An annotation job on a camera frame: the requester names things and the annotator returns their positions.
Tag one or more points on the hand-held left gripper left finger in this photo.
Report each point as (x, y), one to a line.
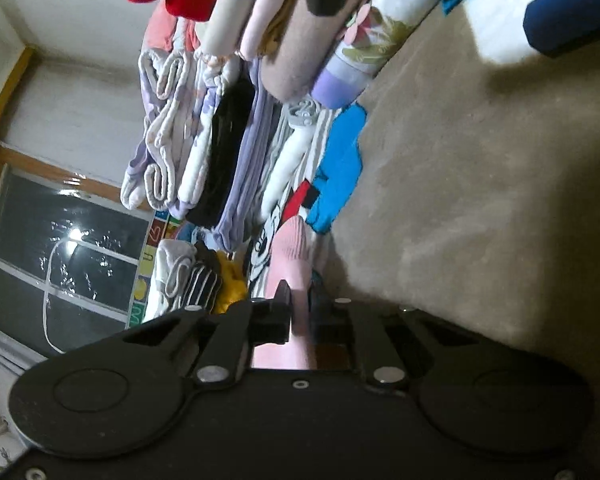
(282, 310)

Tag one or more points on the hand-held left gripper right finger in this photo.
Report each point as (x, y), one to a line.
(322, 320)

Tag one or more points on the pink pants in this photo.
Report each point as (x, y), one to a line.
(290, 250)

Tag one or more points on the yellow folded garment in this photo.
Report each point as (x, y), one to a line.
(230, 285)

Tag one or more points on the colourful foam mat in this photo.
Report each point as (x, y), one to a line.
(145, 280)

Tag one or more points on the white floral folded garment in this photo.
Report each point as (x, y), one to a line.
(200, 150)

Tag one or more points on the cartoon printed blanket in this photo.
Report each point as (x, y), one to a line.
(455, 160)

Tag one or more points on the window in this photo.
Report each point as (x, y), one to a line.
(65, 260)

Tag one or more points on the white lavender folded garment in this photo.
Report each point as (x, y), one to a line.
(155, 110)

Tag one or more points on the taupe folded garment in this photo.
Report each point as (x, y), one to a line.
(300, 55)

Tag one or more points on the floral lavender folded garment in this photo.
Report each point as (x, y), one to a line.
(370, 45)

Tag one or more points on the grey curtain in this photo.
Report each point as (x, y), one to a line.
(5, 350)

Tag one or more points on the cream folded garment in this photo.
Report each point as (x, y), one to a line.
(225, 25)

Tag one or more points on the pale pink folded garment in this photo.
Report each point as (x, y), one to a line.
(265, 15)

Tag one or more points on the wooden window frame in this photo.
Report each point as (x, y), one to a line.
(15, 80)

